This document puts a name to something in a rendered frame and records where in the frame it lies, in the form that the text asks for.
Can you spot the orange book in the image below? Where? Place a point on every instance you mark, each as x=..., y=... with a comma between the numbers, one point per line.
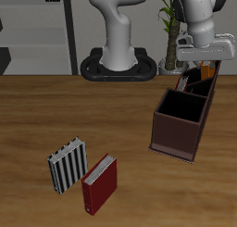
x=206, y=70

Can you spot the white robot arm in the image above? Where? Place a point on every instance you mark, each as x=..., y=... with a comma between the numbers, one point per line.
x=118, y=36

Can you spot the flat black base plate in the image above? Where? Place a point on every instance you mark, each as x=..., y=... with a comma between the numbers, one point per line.
x=88, y=70

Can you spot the grey shelf unit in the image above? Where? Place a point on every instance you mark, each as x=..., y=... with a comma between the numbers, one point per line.
x=34, y=36

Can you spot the black and white striped book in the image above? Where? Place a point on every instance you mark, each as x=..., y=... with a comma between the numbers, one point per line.
x=69, y=167

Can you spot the red book with white pages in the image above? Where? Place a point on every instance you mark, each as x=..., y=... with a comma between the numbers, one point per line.
x=182, y=83
x=103, y=186

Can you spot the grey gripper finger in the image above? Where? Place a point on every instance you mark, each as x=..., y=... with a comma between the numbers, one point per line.
x=213, y=64
x=198, y=63

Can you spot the black angular object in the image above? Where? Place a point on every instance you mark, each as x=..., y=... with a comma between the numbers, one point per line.
x=4, y=60

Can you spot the dark brown desk caddy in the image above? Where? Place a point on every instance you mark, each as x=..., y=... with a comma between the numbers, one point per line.
x=176, y=135

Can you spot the green pot plant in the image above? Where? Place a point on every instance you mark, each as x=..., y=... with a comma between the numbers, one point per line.
x=171, y=42

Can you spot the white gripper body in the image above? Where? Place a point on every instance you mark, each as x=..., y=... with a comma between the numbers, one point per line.
x=209, y=50

